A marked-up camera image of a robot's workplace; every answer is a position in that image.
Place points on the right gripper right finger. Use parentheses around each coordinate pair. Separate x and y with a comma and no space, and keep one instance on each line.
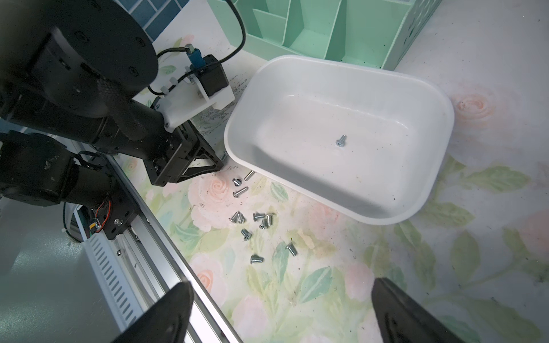
(402,319)

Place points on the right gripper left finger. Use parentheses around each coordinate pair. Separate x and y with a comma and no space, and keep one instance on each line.
(166,321)

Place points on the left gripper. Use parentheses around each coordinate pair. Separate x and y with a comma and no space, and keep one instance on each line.
(184,155)

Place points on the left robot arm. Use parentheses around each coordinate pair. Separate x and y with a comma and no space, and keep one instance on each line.
(71,69)

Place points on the white plastic storage box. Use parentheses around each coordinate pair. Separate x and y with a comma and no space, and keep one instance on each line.
(398,127)

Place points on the green plastic file organizer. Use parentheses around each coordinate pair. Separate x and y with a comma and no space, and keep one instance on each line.
(373,34)

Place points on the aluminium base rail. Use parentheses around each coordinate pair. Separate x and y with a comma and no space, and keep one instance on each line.
(136,263)

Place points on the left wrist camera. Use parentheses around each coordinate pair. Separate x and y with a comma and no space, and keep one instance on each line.
(203,85)

